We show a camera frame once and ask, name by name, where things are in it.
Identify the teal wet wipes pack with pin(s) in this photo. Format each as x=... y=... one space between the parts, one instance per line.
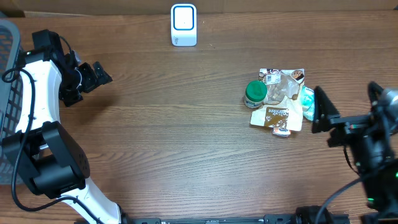
x=309 y=114

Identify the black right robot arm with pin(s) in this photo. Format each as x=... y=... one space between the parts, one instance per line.
x=377 y=172

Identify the white barcode scanner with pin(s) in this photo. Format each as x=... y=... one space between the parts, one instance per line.
x=183 y=25

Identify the orange Kleenex tissue pack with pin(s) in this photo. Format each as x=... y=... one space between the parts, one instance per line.
x=281 y=132

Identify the dried mushroom pouch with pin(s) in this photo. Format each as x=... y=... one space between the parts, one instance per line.
x=281 y=108

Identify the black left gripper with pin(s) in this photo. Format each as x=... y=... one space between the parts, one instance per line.
x=91 y=80

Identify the green lid jar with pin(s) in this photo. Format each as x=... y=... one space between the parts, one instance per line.
x=255 y=94

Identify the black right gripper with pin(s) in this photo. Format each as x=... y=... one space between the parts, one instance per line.
x=349 y=135

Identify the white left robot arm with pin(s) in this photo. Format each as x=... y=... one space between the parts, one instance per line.
x=48 y=160

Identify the dark plastic mesh basket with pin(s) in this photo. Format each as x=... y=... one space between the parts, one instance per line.
x=11 y=93

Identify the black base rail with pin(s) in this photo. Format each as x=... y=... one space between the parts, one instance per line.
x=302 y=215

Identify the green Kleenex tissue pack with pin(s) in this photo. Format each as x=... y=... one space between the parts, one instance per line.
x=307 y=98

